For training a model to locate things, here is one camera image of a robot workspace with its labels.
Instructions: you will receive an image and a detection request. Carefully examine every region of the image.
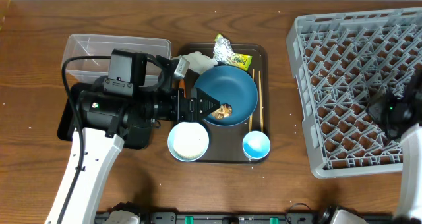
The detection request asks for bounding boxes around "brown food scrap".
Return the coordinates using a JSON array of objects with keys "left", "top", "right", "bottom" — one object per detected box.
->
[{"left": 212, "top": 104, "right": 233, "bottom": 120}]

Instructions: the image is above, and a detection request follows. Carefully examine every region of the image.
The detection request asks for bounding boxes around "grey dishwasher rack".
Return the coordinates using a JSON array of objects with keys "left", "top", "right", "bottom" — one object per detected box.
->
[{"left": 286, "top": 7, "right": 421, "bottom": 179}]

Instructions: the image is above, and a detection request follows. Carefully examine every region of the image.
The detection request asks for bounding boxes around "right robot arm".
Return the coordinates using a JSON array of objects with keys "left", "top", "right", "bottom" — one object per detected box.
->
[{"left": 366, "top": 69, "right": 421, "bottom": 223}]

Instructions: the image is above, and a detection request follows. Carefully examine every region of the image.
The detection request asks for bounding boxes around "foil snack wrapper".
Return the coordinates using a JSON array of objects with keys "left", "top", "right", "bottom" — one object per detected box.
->
[{"left": 213, "top": 34, "right": 253, "bottom": 71}]

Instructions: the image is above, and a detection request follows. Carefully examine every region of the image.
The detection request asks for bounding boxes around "orange carrot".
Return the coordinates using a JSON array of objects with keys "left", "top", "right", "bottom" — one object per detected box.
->
[{"left": 179, "top": 80, "right": 186, "bottom": 97}]

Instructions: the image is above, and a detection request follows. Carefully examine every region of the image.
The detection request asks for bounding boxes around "clear plastic bin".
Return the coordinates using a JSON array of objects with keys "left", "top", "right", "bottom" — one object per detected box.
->
[{"left": 63, "top": 34, "right": 171, "bottom": 84}]

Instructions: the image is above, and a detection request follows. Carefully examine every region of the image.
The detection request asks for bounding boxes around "large blue bowl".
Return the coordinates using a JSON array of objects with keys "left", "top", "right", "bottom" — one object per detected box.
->
[{"left": 194, "top": 65, "right": 258, "bottom": 126}]

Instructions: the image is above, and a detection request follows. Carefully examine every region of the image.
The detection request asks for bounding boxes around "right wooden chopstick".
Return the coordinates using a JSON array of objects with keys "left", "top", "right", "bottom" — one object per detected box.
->
[{"left": 258, "top": 71, "right": 264, "bottom": 133}]

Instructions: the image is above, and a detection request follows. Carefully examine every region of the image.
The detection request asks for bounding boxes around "dark brown serving tray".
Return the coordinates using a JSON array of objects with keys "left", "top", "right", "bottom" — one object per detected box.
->
[{"left": 185, "top": 44, "right": 270, "bottom": 164}]

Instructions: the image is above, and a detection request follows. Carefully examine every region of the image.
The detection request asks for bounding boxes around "crumpled white napkin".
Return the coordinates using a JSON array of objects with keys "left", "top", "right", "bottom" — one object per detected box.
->
[{"left": 183, "top": 51, "right": 218, "bottom": 74}]

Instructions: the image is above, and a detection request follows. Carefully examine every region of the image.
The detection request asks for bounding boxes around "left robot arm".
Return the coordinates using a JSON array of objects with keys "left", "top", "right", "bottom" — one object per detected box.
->
[{"left": 46, "top": 49, "right": 220, "bottom": 223}]

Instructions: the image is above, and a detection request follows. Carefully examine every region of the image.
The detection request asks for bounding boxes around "light blue rice plate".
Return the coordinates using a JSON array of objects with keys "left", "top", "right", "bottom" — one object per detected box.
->
[{"left": 167, "top": 122, "right": 210, "bottom": 162}]

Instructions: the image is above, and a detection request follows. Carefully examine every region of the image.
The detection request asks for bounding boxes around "light blue cup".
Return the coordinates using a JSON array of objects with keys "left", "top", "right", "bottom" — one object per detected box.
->
[{"left": 242, "top": 131, "right": 271, "bottom": 160}]

